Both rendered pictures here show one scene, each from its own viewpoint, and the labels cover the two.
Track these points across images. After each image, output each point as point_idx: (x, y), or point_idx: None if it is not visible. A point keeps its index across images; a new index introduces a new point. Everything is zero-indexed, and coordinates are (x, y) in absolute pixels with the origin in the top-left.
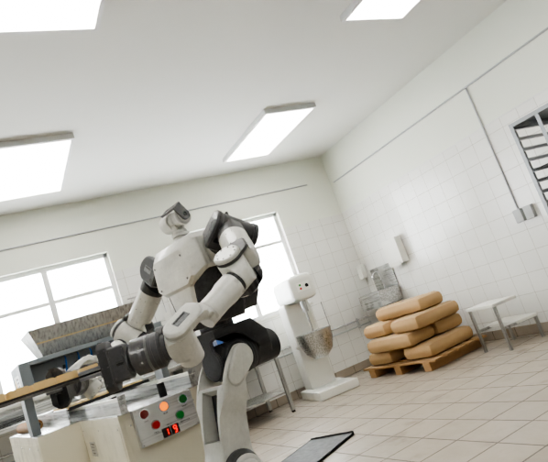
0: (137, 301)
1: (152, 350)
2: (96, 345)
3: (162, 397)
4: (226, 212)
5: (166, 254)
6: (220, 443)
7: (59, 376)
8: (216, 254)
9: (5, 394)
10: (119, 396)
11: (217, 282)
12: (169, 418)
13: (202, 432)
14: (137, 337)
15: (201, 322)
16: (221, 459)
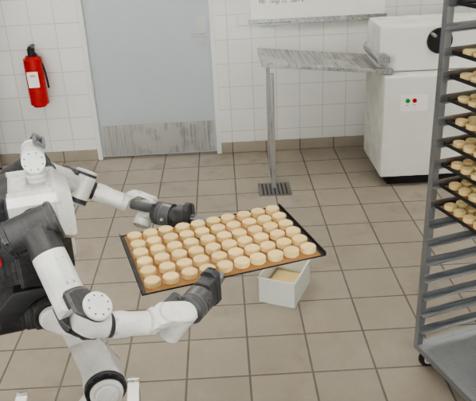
0: (72, 262)
1: None
2: (192, 203)
3: None
4: None
5: (66, 186)
6: (107, 342)
7: (218, 217)
8: (90, 171)
9: (251, 218)
10: (134, 379)
11: (107, 185)
12: None
13: (107, 348)
14: (168, 203)
15: (125, 208)
16: (113, 352)
